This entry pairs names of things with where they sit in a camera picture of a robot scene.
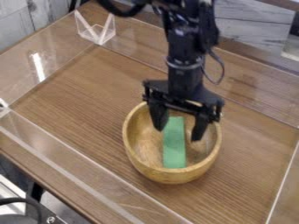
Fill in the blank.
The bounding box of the black cable bottom left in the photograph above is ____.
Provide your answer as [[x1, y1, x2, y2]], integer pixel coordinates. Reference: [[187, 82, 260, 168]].
[[0, 197, 42, 224]]

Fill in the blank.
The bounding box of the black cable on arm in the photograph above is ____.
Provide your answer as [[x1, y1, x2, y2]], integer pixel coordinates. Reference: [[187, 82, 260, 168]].
[[200, 47, 227, 86]]

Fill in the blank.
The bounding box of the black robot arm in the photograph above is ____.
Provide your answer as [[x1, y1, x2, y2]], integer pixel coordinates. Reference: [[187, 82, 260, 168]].
[[96, 0, 224, 141]]

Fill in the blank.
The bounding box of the clear acrylic tray wall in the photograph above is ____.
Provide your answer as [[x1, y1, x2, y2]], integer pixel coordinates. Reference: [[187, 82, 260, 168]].
[[0, 108, 192, 224]]

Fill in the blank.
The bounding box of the green rectangular block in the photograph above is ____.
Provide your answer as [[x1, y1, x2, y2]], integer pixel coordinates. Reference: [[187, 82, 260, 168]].
[[163, 116, 186, 169]]

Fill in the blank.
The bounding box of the brown wooden bowl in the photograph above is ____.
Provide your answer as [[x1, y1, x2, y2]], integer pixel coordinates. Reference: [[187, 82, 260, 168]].
[[123, 102, 223, 185]]

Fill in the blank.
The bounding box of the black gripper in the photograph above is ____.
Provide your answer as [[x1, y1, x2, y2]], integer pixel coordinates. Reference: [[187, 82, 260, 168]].
[[143, 62, 224, 142]]

